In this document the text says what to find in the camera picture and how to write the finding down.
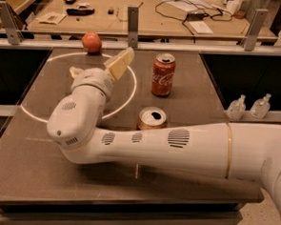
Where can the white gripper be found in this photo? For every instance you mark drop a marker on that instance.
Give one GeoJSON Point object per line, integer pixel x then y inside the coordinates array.
{"type": "Point", "coordinates": [92, 77]}

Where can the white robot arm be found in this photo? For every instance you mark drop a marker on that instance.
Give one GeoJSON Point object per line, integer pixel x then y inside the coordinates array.
{"type": "Point", "coordinates": [235, 150]}

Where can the red apple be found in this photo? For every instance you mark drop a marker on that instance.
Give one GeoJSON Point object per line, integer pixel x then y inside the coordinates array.
{"type": "Point", "coordinates": [91, 42]}

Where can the red coke can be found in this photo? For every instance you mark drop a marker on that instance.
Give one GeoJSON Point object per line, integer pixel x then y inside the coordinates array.
{"type": "Point", "coordinates": [162, 76]}

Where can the orange soda can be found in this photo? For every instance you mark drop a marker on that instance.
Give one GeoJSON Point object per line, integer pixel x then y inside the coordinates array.
{"type": "Point", "coordinates": [151, 118]}

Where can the wooden background desk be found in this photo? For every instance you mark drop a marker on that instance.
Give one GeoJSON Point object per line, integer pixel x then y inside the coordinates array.
{"type": "Point", "coordinates": [157, 19]}

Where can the small black box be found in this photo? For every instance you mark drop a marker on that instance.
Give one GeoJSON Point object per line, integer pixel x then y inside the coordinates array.
{"type": "Point", "coordinates": [110, 11]}

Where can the black device on desk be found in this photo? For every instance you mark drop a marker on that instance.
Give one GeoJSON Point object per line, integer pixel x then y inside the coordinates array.
{"type": "Point", "coordinates": [80, 12]}

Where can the white paper card left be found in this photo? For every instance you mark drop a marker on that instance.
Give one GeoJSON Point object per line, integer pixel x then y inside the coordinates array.
{"type": "Point", "coordinates": [51, 18]}

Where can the white paper card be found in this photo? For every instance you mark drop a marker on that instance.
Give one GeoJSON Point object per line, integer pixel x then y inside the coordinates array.
{"type": "Point", "coordinates": [51, 18]}
{"type": "Point", "coordinates": [200, 27]}

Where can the white paper card right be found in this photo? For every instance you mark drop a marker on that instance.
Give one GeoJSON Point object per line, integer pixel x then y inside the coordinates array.
{"type": "Point", "coordinates": [200, 27]}

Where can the clear sanitizer bottle left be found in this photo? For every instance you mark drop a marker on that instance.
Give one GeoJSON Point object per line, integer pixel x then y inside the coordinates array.
{"type": "Point", "coordinates": [236, 108]}

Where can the clear sanitizer bottle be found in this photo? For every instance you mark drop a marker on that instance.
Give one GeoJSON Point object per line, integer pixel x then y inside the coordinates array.
{"type": "Point", "coordinates": [260, 107]}
{"type": "Point", "coordinates": [236, 108]}

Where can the clear sanitizer bottle right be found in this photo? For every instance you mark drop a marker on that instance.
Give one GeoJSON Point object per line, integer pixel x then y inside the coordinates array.
{"type": "Point", "coordinates": [260, 107]}

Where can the metal rail behind table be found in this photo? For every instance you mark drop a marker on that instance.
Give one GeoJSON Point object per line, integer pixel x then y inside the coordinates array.
{"type": "Point", "coordinates": [144, 46]}

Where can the middle metal bracket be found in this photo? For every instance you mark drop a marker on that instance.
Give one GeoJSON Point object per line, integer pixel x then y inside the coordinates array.
{"type": "Point", "coordinates": [133, 16]}

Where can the metal bracket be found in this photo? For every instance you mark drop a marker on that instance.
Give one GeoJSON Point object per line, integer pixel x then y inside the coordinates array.
{"type": "Point", "coordinates": [256, 24]}
{"type": "Point", "coordinates": [11, 29]}
{"type": "Point", "coordinates": [133, 16]}

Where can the left metal bracket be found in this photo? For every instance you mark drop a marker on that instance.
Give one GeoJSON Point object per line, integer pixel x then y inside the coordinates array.
{"type": "Point", "coordinates": [11, 29]}

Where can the right metal bracket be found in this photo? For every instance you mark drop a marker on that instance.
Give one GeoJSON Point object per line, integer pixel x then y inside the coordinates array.
{"type": "Point", "coordinates": [256, 24]}

